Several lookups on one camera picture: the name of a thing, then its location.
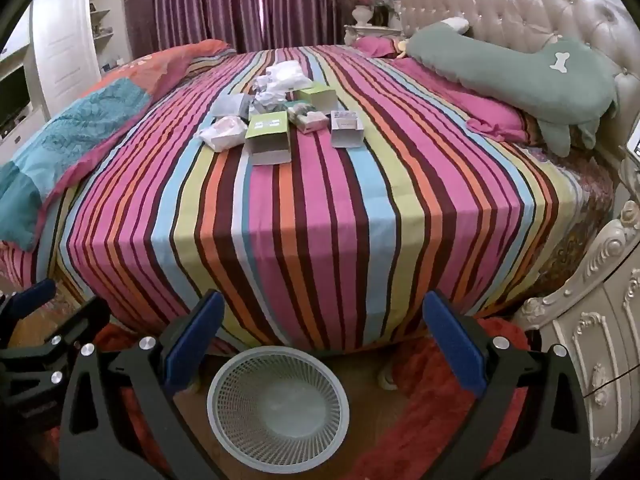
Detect ornate cream carved nightstand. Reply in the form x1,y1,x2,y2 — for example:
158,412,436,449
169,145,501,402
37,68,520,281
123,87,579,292
512,200,640,480

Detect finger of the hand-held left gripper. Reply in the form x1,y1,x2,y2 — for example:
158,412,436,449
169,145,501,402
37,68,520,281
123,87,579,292
0,279,57,323
0,297,111,416

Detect large green cardboard box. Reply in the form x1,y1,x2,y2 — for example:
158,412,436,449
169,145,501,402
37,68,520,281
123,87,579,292
243,111,293,166

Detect small white paper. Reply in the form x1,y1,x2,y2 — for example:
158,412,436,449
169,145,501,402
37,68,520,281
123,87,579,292
250,76,282,116

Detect green wet wipe pack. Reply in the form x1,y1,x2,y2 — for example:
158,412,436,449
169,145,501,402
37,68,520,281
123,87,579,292
287,102,329,134

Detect green plush pillow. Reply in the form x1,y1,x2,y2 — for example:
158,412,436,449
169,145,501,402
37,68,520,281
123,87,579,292
405,17,618,157

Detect large pink pillow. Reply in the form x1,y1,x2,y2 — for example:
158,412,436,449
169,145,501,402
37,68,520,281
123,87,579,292
392,57,531,143

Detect tufted beige headboard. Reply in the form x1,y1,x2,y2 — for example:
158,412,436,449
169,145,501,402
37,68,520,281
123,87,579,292
400,0,640,161

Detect striped colourful rug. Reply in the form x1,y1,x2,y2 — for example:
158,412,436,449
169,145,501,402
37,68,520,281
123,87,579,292
37,44,586,356

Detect floral mattress cover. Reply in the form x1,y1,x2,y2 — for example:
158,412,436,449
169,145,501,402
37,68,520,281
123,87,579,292
525,142,618,311

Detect white wardrobe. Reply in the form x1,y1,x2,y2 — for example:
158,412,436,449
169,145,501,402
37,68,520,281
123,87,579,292
25,0,132,117

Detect white mesh waste basket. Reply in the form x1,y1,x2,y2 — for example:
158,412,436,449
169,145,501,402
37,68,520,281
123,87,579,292
206,346,351,470

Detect black cable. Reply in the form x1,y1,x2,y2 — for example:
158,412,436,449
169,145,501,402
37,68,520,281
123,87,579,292
582,367,640,403

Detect white pinkish plastic bag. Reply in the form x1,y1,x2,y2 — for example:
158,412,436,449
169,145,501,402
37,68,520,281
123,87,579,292
196,116,250,152

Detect blue and orange quilt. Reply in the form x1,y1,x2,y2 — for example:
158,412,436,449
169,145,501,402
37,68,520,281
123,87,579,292
0,39,237,253

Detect large white paper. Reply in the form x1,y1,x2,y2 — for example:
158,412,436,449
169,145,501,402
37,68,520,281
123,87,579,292
265,61,314,93

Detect small green cardboard box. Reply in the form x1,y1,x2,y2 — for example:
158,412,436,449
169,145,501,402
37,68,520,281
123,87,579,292
294,86,337,111

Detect purple curtain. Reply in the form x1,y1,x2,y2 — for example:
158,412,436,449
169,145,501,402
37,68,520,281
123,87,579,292
125,0,351,56

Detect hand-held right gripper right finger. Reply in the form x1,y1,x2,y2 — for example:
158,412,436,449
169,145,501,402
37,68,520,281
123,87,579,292
422,289,597,480

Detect white cardboard box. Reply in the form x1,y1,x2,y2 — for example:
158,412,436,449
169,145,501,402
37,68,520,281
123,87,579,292
330,110,364,149

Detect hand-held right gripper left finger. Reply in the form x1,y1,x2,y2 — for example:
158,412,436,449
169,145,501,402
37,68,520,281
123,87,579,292
59,290,226,480

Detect grey plastic pouch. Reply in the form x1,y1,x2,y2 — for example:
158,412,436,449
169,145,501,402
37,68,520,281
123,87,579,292
210,94,252,120

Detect small pink pillow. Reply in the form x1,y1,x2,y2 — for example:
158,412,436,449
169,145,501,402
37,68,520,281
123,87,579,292
354,35,403,58

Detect cream bed leg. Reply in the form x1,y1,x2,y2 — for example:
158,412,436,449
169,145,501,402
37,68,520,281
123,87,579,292
377,355,402,391

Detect white vase pink feathers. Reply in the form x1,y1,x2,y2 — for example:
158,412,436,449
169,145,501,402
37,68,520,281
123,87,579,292
334,0,385,28

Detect black television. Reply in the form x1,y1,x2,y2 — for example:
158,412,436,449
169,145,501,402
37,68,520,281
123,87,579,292
0,65,29,132

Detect white TV cabinet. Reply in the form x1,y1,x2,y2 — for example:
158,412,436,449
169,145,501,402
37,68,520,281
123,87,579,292
0,42,51,166

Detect white framed screen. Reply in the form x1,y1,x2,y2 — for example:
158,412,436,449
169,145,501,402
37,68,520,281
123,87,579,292
625,120,640,163

